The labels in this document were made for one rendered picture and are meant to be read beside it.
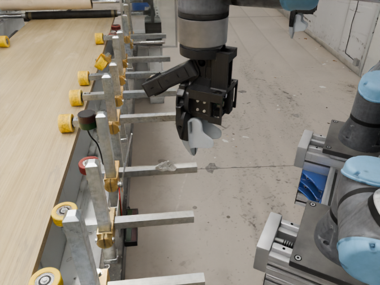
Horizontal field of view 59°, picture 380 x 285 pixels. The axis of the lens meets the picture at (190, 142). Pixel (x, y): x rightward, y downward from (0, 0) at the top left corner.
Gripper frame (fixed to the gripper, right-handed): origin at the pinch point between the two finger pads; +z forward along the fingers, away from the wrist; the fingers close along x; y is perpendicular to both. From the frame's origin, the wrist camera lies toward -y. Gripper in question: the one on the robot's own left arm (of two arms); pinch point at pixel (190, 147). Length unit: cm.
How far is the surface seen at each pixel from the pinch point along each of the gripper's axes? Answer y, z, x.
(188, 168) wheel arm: -24, 46, 47
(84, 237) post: -18.5, 20.6, -13.6
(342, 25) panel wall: -2, 88, 479
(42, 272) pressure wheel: -36, 41, -16
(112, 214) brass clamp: -36, 46, 13
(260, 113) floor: -49, 132, 260
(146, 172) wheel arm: -38, 46, 38
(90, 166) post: -33.6, 20.2, 6.0
